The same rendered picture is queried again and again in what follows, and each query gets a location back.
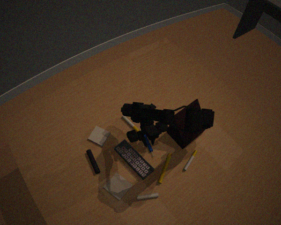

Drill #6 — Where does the keyboard with white letter keys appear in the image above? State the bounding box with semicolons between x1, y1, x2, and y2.
114;139;154;180

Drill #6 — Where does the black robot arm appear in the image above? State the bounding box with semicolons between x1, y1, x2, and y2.
121;102;214;140

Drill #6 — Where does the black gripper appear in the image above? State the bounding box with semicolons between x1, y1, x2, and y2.
126;120;168;147

